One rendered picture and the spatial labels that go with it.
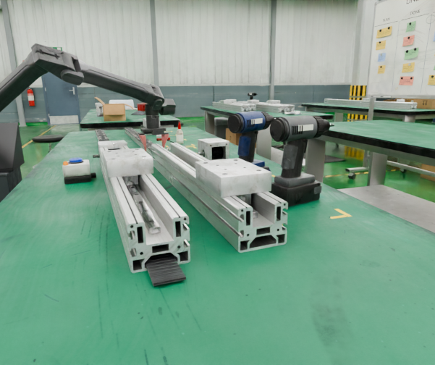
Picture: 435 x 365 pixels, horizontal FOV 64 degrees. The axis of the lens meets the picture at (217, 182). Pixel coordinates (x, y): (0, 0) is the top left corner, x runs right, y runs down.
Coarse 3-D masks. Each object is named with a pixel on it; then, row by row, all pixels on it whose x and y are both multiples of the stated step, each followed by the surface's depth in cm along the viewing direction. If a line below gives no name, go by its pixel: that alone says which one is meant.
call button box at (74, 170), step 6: (72, 162) 112; (78, 162) 112; (84, 162) 113; (66, 168) 109; (72, 168) 110; (78, 168) 110; (84, 168) 111; (66, 174) 109; (72, 174) 110; (78, 174) 111; (84, 174) 111; (90, 174) 115; (66, 180) 110; (72, 180) 111; (78, 180) 111; (84, 180) 112; (90, 180) 113
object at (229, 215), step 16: (176, 144) 132; (160, 160) 120; (176, 160) 102; (192, 160) 110; (208, 160) 102; (176, 176) 101; (192, 176) 86; (192, 192) 90; (208, 192) 75; (208, 208) 77; (224, 208) 68; (240, 208) 61; (256, 208) 70; (272, 208) 64; (224, 224) 68; (240, 224) 62; (256, 224) 64; (272, 224) 64; (240, 240) 62; (256, 240) 67; (272, 240) 67
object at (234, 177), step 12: (204, 168) 74; (216, 168) 73; (228, 168) 73; (240, 168) 73; (252, 168) 73; (204, 180) 75; (216, 180) 68; (228, 180) 67; (240, 180) 68; (252, 180) 68; (264, 180) 69; (216, 192) 69; (228, 192) 67; (240, 192) 68; (252, 192) 69
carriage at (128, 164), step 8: (104, 152) 93; (112, 152) 93; (120, 152) 93; (128, 152) 93; (136, 152) 93; (144, 152) 93; (104, 160) 89; (112, 160) 83; (120, 160) 83; (128, 160) 84; (136, 160) 84; (144, 160) 85; (152, 160) 86; (112, 168) 83; (120, 168) 83; (128, 168) 84; (136, 168) 85; (144, 168) 85; (152, 168) 86; (112, 176) 83; (120, 176) 84; (128, 176) 86; (136, 176) 87; (128, 184) 87
